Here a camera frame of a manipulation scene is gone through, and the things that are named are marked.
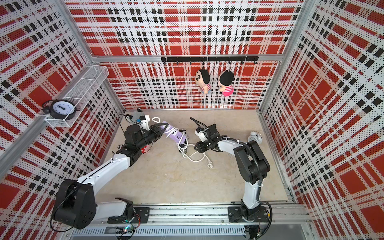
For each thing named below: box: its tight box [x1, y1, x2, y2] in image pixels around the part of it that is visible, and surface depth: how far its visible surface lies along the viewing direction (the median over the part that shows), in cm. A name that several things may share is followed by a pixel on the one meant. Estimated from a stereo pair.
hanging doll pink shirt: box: [218, 70, 234, 97], surface depth 98 cm
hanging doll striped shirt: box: [194, 69, 211, 95], surface depth 95 cm
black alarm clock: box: [42, 99, 80, 121], surface depth 65 cm
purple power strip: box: [161, 120, 188, 145], surface depth 81 cm
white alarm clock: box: [247, 131, 263, 144], surface depth 97 cm
